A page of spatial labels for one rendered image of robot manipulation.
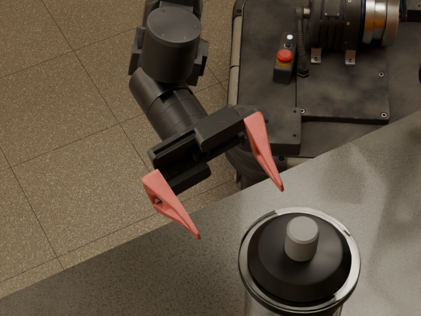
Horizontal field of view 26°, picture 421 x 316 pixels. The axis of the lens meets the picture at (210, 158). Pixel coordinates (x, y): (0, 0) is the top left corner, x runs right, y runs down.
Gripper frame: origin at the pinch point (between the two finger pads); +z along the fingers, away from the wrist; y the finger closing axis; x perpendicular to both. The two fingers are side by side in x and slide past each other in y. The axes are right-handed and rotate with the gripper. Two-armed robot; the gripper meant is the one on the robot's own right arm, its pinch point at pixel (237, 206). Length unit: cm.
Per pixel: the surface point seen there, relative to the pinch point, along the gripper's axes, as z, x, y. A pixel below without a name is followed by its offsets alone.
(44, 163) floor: -98, 110, -21
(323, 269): 13.9, -8.2, 2.1
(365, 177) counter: -5.3, 20.2, 18.1
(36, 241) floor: -77, 108, -31
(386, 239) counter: 3.5, 19.4, 15.2
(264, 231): 8.1, -8.6, -0.4
